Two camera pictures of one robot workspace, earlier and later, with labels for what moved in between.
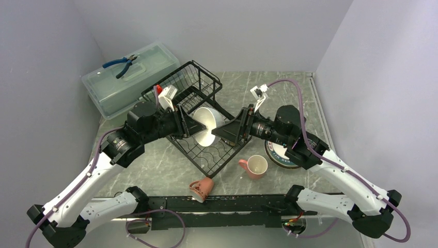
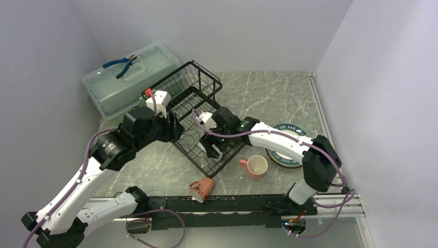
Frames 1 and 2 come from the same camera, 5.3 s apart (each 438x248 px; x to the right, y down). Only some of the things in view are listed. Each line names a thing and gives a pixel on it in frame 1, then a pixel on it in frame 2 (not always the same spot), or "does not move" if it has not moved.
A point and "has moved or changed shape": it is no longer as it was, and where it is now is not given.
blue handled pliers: x=125 y=60 does not move
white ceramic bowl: x=211 y=119 has moved or changed shape
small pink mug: x=201 y=189 does not move
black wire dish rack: x=196 y=90 does not move
